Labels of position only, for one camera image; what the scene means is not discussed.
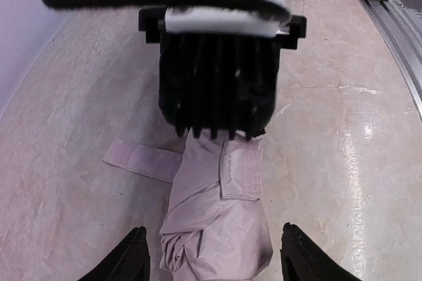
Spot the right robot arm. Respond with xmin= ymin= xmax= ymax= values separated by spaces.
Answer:
xmin=139 ymin=0 xmax=307 ymax=53

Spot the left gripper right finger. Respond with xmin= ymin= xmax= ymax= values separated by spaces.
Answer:
xmin=280 ymin=223 xmax=360 ymax=281

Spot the pink folding umbrella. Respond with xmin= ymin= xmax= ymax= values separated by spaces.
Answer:
xmin=103 ymin=131 xmax=273 ymax=280

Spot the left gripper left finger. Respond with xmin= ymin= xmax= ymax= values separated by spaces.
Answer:
xmin=79 ymin=226 xmax=150 ymax=281

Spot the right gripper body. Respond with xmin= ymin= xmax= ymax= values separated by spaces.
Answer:
xmin=138 ymin=7 xmax=307 ymax=50

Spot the front aluminium rail base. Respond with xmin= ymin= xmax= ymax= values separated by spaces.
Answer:
xmin=360 ymin=0 xmax=421 ymax=112

